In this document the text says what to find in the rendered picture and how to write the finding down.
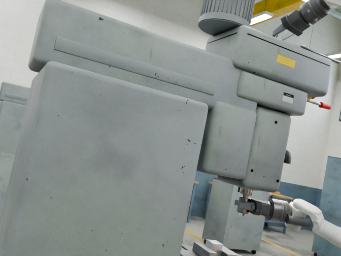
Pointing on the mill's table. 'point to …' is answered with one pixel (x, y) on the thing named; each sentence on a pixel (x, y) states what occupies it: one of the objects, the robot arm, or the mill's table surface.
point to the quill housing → (265, 152)
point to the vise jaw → (228, 252)
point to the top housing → (273, 59)
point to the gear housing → (272, 94)
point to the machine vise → (198, 251)
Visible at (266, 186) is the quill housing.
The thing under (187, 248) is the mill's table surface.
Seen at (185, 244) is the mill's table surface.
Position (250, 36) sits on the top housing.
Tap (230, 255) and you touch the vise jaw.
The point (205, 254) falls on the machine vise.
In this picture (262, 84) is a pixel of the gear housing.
